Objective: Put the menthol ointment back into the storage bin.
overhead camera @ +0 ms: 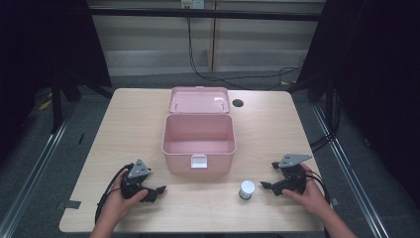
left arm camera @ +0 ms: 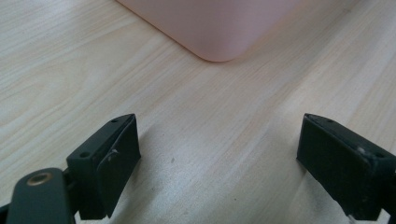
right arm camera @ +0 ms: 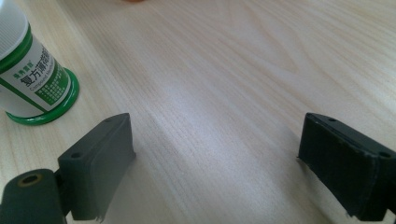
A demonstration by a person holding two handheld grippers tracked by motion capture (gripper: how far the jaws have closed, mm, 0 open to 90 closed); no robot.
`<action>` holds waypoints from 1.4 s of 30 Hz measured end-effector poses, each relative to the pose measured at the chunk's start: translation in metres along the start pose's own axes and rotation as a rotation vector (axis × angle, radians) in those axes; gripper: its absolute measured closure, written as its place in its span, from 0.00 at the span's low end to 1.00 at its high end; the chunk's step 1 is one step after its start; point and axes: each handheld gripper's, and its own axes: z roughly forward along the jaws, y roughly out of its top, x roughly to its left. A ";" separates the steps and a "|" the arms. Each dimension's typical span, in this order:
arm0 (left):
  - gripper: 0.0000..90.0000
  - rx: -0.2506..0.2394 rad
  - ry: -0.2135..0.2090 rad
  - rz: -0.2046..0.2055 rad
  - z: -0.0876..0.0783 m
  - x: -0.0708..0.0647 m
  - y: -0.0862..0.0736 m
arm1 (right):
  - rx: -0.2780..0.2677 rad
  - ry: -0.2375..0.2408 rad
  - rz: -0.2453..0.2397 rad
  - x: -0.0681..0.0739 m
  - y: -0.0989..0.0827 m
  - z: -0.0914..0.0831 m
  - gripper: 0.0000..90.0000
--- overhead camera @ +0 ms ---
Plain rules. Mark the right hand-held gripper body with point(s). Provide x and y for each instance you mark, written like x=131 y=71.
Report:
x=293 y=180

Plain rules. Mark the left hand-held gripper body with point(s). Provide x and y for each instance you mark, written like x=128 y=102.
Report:
x=132 y=185

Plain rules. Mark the person's right hand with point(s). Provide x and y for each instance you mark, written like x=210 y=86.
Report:
x=312 y=196

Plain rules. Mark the person's left hand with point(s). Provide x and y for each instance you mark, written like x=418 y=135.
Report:
x=115 y=205

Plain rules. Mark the pink plastic storage box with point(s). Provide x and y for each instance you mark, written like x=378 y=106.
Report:
x=198 y=139

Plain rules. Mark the grey tape strip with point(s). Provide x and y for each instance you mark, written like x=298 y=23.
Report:
x=70 y=204

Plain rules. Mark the yellow floor tape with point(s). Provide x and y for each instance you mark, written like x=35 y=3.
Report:
x=45 y=105

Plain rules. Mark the dark curtain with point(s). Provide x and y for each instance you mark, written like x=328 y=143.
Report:
x=39 y=53
x=376 y=82

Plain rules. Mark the black horizontal metal bar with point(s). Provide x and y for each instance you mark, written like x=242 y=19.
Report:
x=204 y=14

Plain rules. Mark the metal floor rail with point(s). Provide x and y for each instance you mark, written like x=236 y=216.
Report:
x=31 y=175
x=350 y=172

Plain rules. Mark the white wall power outlet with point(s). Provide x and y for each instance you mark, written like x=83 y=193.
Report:
x=192 y=3

